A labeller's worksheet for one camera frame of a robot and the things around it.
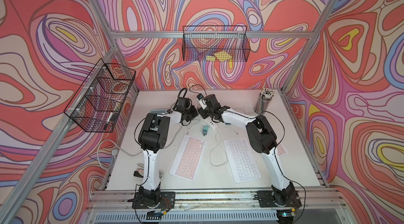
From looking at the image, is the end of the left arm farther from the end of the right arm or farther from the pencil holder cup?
the pencil holder cup

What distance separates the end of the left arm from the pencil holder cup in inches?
16.3

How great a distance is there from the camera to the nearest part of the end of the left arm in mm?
855

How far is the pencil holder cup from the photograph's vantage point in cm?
95
